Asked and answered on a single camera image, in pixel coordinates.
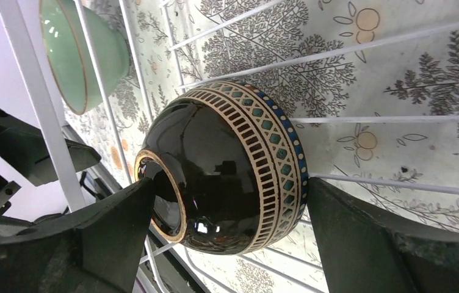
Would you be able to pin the black glazed patterned bowl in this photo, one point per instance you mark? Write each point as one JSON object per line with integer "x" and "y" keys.
{"x": 228, "y": 167}

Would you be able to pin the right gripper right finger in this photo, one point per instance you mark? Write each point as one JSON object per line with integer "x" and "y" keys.
{"x": 364, "y": 248}

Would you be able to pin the light green celadon bowl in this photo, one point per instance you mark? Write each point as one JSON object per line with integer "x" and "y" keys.
{"x": 69, "y": 57}

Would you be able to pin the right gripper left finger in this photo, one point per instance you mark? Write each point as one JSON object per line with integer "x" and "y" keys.
{"x": 94, "y": 249}

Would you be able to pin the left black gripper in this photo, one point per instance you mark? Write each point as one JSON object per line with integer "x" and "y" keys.
{"x": 24, "y": 148}

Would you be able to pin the floral table mat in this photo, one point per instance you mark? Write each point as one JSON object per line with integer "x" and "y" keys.
{"x": 385, "y": 74}

